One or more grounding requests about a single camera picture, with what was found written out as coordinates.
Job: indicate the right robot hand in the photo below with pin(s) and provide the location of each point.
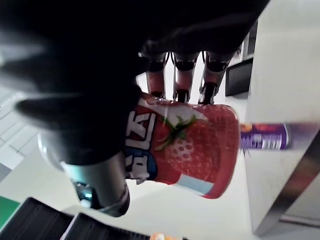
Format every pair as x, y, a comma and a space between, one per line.
75, 75

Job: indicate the purple chips can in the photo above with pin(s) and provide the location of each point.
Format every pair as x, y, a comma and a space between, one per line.
265, 136

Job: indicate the white shelf unit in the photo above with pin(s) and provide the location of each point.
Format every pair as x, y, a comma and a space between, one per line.
282, 112

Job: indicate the black ribbed basket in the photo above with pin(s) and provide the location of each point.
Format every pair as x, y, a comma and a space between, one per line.
57, 222

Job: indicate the green sign panel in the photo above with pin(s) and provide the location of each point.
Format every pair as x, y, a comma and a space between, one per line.
7, 211

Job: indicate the black flat panel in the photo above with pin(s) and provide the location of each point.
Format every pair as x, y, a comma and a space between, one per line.
238, 77

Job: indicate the orange item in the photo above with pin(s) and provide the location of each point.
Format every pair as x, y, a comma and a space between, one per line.
158, 236

